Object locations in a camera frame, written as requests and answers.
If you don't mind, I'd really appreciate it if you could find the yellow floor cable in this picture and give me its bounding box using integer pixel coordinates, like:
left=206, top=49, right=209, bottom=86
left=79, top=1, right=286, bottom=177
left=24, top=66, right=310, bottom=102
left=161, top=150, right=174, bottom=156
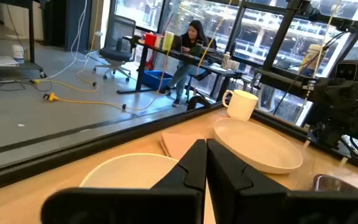
left=29, top=77, right=167, bottom=112

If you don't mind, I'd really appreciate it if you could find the red cup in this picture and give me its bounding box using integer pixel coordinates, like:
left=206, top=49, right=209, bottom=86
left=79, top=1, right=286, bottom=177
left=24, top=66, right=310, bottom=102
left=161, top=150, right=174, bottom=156
left=144, top=32, right=157, bottom=47

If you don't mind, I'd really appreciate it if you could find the person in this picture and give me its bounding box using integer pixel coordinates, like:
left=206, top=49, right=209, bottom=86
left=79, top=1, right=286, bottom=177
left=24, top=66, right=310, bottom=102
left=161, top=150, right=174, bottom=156
left=158, top=19, right=218, bottom=108

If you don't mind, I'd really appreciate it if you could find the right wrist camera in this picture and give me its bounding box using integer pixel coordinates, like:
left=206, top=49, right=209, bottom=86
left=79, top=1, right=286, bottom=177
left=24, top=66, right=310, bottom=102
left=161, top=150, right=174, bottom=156
left=335, top=60, right=358, bottom=82

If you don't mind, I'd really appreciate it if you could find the black wheeled cart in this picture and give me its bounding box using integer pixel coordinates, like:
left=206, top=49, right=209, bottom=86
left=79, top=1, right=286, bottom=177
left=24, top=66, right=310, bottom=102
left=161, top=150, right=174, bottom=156
left=0, top=0, right=47, bottom=80

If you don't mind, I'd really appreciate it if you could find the dark laptop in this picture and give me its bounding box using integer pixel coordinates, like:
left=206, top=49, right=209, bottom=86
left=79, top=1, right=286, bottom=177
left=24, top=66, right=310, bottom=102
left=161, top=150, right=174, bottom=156
left=170, top=34, right=183, bottom=52

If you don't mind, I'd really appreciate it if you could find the stainless steel container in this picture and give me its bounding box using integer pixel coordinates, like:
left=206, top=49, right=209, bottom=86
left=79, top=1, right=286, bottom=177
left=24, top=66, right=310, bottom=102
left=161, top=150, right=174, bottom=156
left=311, top=174, right=358, bottom=193

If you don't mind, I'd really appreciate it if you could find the pink cloth napkin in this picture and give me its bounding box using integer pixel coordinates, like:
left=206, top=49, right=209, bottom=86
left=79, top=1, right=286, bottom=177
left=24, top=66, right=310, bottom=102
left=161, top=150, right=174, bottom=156
left=159, top=132, right=205, bottom=161

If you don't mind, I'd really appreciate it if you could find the white plastic tub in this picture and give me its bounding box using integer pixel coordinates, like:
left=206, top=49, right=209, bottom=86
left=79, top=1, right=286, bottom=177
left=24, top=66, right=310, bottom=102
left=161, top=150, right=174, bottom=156
left=11, top=44, right=25, bottom=64

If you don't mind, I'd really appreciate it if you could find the white bowl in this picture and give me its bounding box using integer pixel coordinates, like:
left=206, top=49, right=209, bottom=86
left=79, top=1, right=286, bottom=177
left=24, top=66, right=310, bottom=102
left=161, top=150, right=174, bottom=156
left=79, top=152, right=180, bottom=189

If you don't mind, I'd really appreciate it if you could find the black frame bracket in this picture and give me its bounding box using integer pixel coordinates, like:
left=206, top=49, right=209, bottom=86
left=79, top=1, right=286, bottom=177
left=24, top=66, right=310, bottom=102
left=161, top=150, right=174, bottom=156
left=186, top=95, right=213, bottom=111

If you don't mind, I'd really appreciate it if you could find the white ribbed deep plate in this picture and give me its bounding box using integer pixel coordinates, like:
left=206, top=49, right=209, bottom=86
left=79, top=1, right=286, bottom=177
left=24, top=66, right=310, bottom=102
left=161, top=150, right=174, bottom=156
left=213, top=118, right=303, bottom=175

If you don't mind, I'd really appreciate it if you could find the white floor cable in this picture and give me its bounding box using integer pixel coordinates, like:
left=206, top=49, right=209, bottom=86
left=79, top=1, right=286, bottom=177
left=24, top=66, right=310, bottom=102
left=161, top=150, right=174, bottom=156
left=47, top=0, right=89, bottom=80

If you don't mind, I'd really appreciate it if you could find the white mug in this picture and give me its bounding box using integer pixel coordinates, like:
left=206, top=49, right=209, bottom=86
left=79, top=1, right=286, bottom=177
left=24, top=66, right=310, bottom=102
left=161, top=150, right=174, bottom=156
left=222, top=89, right=259, bottom=122

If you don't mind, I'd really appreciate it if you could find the white paper stack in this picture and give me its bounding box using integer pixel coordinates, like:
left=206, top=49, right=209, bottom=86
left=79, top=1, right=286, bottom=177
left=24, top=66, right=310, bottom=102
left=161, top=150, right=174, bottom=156
left=0, top=55, right=20, bottom=68

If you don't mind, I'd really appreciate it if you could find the dark green bottle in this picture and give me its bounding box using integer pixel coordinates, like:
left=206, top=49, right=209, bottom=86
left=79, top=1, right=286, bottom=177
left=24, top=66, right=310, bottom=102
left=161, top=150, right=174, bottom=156
left=193, top=39, right=205, bottom=57

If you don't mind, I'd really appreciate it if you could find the blue plastic bin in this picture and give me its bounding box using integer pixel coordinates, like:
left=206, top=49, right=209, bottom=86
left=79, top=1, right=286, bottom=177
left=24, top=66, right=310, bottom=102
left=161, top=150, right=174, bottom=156
left=142, top=70, right=174, bottom=91

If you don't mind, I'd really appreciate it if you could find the black office desk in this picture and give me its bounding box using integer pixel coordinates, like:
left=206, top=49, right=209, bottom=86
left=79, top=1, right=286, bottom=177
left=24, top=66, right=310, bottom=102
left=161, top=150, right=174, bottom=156
left=116, top=35, right=246, bottom=102

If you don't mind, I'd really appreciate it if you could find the yellow hanging cable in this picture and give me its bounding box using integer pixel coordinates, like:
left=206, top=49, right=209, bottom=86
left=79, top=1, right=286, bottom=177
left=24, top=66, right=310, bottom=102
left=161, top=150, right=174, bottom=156
left=193, top=0, right=233, bottom=96
left=311, top=0, right=342, bottom=79

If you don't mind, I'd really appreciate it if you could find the black aluminium table frame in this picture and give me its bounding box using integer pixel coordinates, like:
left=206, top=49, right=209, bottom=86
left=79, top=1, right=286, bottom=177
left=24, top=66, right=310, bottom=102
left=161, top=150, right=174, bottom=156
left=0, top=101, right=358, bottom=196

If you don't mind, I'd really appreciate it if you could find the grey office chair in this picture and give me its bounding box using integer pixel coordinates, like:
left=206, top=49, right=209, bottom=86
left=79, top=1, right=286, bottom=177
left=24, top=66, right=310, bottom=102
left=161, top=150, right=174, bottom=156
left=93, top=14, right=137, bottom=83

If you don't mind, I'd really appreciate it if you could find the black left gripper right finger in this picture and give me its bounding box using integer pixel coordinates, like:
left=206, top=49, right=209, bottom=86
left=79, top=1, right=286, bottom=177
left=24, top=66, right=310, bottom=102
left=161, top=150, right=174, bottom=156
left=206, top=138, right=358, bottom=224

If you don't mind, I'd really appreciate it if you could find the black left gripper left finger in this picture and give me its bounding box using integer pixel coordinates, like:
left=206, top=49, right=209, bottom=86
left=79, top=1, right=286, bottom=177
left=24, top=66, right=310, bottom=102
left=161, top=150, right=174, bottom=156
left=40, top=138, right=208, bottom=224

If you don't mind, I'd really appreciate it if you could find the light green cup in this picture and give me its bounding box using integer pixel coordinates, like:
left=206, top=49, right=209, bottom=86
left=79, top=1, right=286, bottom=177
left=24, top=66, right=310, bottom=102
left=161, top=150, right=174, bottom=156
left=162, top=30, right=175, bottom=52

